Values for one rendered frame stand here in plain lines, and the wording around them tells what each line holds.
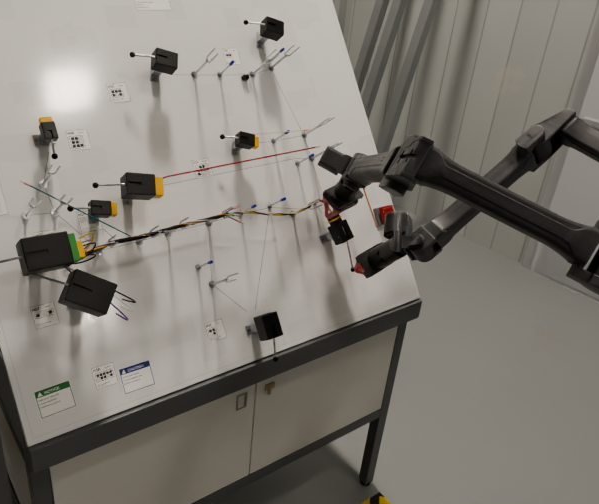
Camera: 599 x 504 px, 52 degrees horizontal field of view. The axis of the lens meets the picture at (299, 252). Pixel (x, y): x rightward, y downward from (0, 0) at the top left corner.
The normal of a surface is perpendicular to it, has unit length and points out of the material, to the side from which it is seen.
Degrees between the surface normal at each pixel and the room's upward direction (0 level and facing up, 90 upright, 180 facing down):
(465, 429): 0
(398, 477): 0
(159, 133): 53
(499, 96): 90
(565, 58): 90
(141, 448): 90
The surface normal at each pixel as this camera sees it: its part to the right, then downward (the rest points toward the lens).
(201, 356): 0.54, -0.18
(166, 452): 0.59, 0.43
